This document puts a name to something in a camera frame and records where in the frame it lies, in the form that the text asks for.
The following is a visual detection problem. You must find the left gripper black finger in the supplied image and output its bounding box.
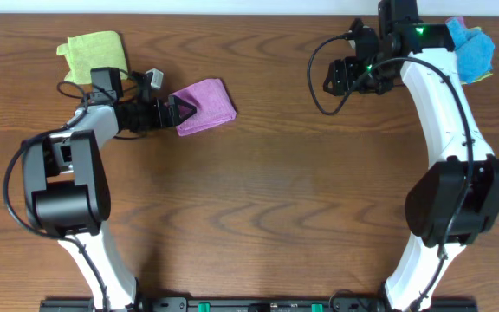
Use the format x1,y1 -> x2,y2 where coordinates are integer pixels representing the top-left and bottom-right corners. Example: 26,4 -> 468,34
170,110 -> 197,127
168,94 -> 197,114

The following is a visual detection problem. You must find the purple microfiber cloth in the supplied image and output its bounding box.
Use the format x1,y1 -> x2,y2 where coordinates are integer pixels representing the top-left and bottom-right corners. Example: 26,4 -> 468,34
172,78 -> 237,136

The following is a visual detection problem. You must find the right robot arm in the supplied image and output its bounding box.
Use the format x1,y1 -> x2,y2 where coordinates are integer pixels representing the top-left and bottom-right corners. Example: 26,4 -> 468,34
322,0 -> 499,311

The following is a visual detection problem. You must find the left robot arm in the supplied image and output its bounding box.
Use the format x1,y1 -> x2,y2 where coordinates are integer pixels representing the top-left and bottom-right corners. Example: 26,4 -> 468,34
18,67 -> 197,311

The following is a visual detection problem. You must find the folded green cloth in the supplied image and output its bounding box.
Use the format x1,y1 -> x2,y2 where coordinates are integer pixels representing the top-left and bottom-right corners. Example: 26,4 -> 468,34
56,31 -> 127,85

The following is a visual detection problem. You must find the blue cloth on pile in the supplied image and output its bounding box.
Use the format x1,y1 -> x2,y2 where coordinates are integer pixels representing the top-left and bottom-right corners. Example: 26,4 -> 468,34
445,16 -> 496,84

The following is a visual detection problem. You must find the pink cloth in pile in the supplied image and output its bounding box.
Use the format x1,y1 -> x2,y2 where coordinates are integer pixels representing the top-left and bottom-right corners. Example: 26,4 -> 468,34
445,16 -> 466,28

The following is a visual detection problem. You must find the green cloth under pile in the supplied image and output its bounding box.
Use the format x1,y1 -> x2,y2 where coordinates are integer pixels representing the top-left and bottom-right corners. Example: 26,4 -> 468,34
458,28 -> 495,84

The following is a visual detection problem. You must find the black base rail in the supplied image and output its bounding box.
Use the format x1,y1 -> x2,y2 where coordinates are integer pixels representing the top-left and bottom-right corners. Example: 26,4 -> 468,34
38,296 -> 479,312

